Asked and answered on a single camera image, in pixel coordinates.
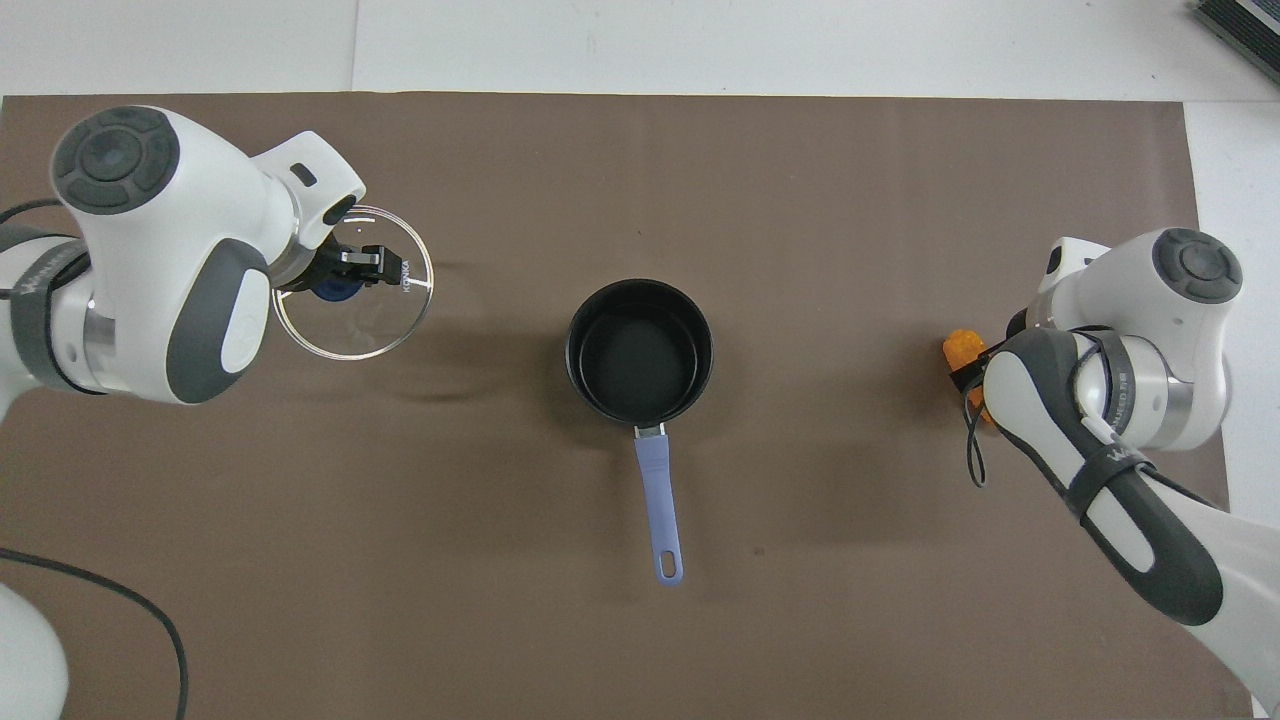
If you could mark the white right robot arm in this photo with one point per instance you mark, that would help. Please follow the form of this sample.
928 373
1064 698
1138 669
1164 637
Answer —
1150 390

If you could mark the dark grey slatted panel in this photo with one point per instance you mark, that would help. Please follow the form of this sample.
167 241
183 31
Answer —
1245 22

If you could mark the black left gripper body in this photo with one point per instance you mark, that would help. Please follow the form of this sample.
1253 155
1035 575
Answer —
322 265

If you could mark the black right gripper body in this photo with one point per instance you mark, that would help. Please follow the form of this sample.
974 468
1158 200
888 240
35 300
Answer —
1020 325

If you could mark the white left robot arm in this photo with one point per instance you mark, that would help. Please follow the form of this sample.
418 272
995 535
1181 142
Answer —
160 250

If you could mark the glass lid with blue knob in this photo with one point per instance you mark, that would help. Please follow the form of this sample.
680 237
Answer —
350 330

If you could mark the brown table mat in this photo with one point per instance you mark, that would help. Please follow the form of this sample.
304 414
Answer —
640 180

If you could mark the yellow corn cob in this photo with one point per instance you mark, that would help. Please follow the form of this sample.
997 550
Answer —
962 348

